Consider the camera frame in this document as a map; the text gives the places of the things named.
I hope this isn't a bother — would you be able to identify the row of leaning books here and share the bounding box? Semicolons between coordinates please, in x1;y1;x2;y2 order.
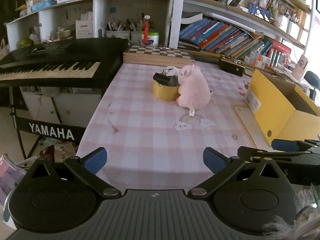
178;17;272;60

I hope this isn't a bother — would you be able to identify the white bookshelf unit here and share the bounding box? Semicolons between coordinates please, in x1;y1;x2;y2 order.
6;0;305;51

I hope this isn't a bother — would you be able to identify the pink plush pig toy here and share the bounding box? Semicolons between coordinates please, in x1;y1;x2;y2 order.
176;65;211;110

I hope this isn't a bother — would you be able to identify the grey toy car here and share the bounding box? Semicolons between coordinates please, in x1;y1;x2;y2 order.
153;73;179;87

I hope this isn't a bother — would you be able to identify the black Yamaha keyboard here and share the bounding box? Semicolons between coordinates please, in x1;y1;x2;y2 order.
1;37;129;88

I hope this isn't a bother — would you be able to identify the black keyboard stand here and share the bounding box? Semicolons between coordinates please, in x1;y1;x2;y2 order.
9;87;85;160

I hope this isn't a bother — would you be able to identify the wooden chess board box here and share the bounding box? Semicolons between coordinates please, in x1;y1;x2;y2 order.
123;46;194;68

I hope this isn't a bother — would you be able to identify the yellow tape roll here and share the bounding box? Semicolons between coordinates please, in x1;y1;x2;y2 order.
152;80;180;101

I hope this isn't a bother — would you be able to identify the dark brown small radio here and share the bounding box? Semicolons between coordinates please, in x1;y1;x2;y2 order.
219;56;246;77

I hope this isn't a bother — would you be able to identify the green lid white jar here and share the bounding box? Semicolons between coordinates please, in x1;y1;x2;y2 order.
141;32;159;47

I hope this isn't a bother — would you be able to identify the yellow cardboard box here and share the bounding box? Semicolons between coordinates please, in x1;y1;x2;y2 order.
245;70;319;144

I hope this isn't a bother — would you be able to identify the pink checkered tablecloth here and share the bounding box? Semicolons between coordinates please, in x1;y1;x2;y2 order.
77;63;252;191

